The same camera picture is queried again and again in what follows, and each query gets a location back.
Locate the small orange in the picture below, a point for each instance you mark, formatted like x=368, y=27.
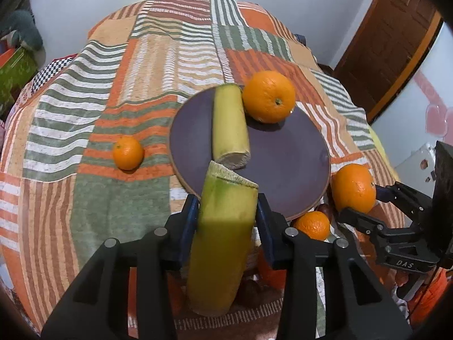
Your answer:
x=313, y=226
x=128, y=153

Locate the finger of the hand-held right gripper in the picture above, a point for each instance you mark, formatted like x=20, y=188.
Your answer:
x=364, y=224
x=407, y=198

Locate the striped patchwork blanket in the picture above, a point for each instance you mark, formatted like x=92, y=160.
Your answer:
x=141, y=88

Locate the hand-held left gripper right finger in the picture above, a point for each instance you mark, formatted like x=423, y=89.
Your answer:
x=265, y=235

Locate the medium orange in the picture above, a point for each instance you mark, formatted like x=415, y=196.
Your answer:
x=354, y=187

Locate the purple round plate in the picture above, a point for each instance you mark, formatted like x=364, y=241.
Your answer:
x=283, y=163

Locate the green cardboard box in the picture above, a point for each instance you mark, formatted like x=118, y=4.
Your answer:
x=14, y=74

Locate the grey plush toy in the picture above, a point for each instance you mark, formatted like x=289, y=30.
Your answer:
x=21, y=28

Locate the checkered cloth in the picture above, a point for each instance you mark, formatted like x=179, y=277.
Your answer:
x=49, y=71

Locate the long cut banana piece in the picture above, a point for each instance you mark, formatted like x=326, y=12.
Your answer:
x=221, y=241

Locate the white flat device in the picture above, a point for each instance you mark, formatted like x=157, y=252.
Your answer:
x=416, y=164

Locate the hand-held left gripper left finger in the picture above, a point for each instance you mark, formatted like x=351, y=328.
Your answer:
x=189, y=225

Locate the brown wooden door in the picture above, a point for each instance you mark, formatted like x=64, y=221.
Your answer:
x=385, y=42

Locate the large orange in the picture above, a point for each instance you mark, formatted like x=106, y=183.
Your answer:
x=269, y=96

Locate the short cut banana piece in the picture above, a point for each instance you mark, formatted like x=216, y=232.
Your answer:
x=229, y=124

